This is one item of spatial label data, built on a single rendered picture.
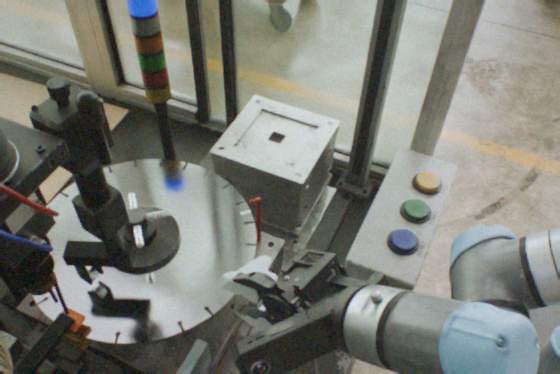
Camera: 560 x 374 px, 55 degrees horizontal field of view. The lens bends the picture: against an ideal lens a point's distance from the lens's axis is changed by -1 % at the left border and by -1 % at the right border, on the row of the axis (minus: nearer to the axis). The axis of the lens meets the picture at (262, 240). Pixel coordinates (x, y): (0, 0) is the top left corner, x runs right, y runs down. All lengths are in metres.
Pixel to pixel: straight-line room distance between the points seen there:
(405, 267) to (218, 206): 0.30
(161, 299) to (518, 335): 0.45
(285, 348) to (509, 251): 0.25
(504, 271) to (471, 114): 2.08
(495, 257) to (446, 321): 0.16
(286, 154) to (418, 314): 0.56
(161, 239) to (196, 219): 0.07
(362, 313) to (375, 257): 0.35
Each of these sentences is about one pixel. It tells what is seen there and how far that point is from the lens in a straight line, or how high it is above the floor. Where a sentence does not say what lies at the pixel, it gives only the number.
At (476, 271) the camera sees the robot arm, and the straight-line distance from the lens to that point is 0.60.
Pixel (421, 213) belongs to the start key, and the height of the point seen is 0.91.
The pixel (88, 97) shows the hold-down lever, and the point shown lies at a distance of 0.49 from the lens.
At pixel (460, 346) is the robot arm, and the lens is 0.44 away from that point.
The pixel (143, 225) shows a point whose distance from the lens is 0.75.
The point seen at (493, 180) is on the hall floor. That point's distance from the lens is 2.36.
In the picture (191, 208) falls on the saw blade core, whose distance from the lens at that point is 0.82.
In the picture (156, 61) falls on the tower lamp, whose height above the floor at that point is 1.05.
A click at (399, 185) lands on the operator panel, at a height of 0.90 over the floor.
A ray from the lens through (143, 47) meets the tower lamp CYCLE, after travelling 0.92.
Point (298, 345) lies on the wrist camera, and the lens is 0.54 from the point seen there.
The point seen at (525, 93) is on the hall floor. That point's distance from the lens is 2.87.
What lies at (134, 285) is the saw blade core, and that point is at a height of 0.95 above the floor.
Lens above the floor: 1.56
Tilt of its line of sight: 53 degrees down
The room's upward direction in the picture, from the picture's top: straight up
